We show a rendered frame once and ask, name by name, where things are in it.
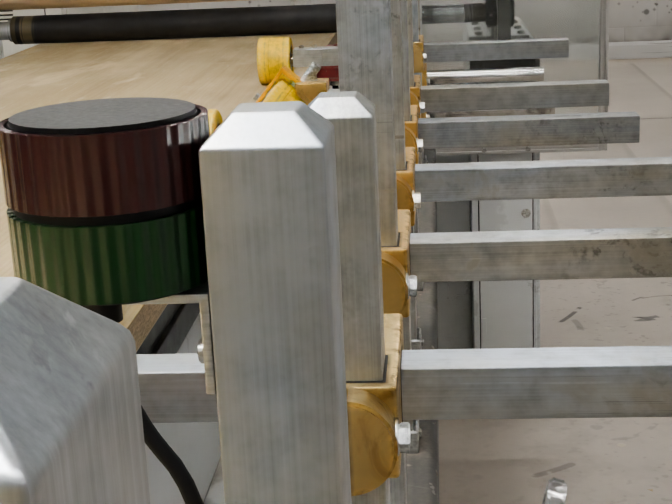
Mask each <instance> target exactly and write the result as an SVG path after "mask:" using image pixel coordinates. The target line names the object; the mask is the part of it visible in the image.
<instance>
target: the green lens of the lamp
mask: <svg viewBox="0 0 672 504"><path fill-rule="evenodd" d="M6 213H7V221H8V229H9V238H10V246H11V254H12V263H13V271H14V277H17V278H20V279H23V280H25V281H27V282H30V283H32V284H34V285H36V286H38V287H41V288H43V289H45V290H47V291H49V292H52V293H54V294H56V295H58V296H60V297H62V298H65V299H67V300H69V301H71V302H73V303H76V304H78V305H110V304H121V303H130V302H138V301H144V300H150V299H155V298H160V297H164V296H169V295H172V294H176V293H180V292H183V291H186V290H189V289H191V288H194V287H196V286H199V285H201V284H203V283H205V282H206V281H208V276H207V263H206V250H205V237H204V224H203V210H202V203H201V204H199V205H197V206H196V207H193V208H191V209H189V210H186V211H183V212H180V213H177V214H173V215H169V216H165V217H160V218H155V219H150V220H144V221H138V222H130V223H122V224H112V225H97V226H57V225H46V224H39V223H33V222H29V221H25V220H23V219H20V218H18V217H17V216H16V215H15V214H14V211H13V210H12V209H11V208H9V207H8V209H7V211H6Z"/></svg>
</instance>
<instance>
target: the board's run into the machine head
mask: <svg viewBox="0 0 672 504"><path fill-rule="evenodd" d="M270 37H290V38H291V39H292V40H309V39H332V44H337V32H334V33H308V34H281V35H255V36H228V37H202V38H175V39H149V40H122V41H96V42H70V43H43V44H38V45H35V46H33V47H30V48H27V49H25V50H41V49H68V48H95V47H122V46H148V45H175V44H202V43H229V42H255V41H258V40H259V38H270Z"/></svg>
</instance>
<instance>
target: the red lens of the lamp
mask: <svg viewBox="0 0 672 504"><path fill-rule="evenodd" d="M195 107H196V109H198V108H199V109H200V110H201V111H200V110H199V111H200V113H199V114H197V116H196V115H195V116H196V117H194V118H191V117H190V118H189V120H186V121H182V122H181V121H179V123H178V122H177V123H173V124H172V123H171V125H170V124H168V125H166V126H165V125H164V126H160V127H159V126H157V127H155V128H154V127H151V128H149V129H142V130H141V129H140V130H135V131H130V130H129V131H127V132H125V131H124V132H115V133H114V132H113V133H112V132H111V133H105V134H103V133H96V134H90V135H89V134H88V135H84V134H83V135H78V134H75V135H74V134H73V135H51V134H48V135H47V134H42V135H39V134H31V133H28V134H27V133H26V134H24V133H23V132H21V133H19V132H18V131H15V130H14V131H15V132H13V131H10V129H9V128H8V127H7V125H6V128H8V129H9V130H7V129H6V128H4V126H3V125H5V124H6V123H7V122H8V119H9V118H6V119H4V120H2V121H0V162H1V171H2V179H3V188H4V196H5V203H6V205H7V206H8V207H9V208H11V209H12V210H15V211H18V212H21V213H26V214H31V215H39V216H50V217H97V216H111V215H121V214H130V213H137V212H144V211H150V210H156V209H161V208H166V207H170V206H175V205H178V204H182V203H185V202H188V201H191V200H194V199H197V198H199V197H201V184H200V171H199V158H198V151H199V148H200V146H201V145H202V144H203V143H204V142H205V141H206V140H207V139H208V137H209V136H210V132H209V118H208V109H207V108H205V107H203V106H201V105H197V104H195ZM4 123H5V124H4Z"/></svg>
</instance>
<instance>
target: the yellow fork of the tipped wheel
mask: <svg viewBox="0 0 672 504"><path fill-rule="evenodd" d="M320 69H321V67H320V66H319V65H318V64H317V63H315V62H313V63H312V64H311V65H310V66H309V68H308V69H307V70H306V72H305V73H304V74H303V76H302V77H301V78H300V77H299V76H298V75H296V74H295V73H294V72H293V71H291V70H290V69H289V68H287V67H286V66H283V67H282V68H281V70H280V71H279V72H278V74H277V75H276V76H275V78H274V79H273V80H272V81H271V83H270V84H269V85H268V87H267V88H266V89H265V91H264V92H263V93H262V94H261V95H260V94H259V93H257V94H256V95H255V97H254V98H253V99H254V100H255V101H256V103H258V102H261V101H262V100H263V99H264V97H265V96H266V95H267V93H268V92H269V91H270V90H271V88H272V87H273V86H274V84H275V83H276V82H277V80H278V79H279V78H280V76H281V75H282V74H284V75H285V76H287V77H288V78H289V79H290V80H292V81H293V82H294V83H295V94H296V95H297V96H298V97H299V98H300V99H302V100H303V101H304V102H306V103H307V104H309V103H310V102H311V101H312V100H313V99H314V98H315V97H316V96H317V95H318V94H319V93H321V92H328V90H329V89H330V87H329V78H317V73H318V72H319V71H320Z"/></svg>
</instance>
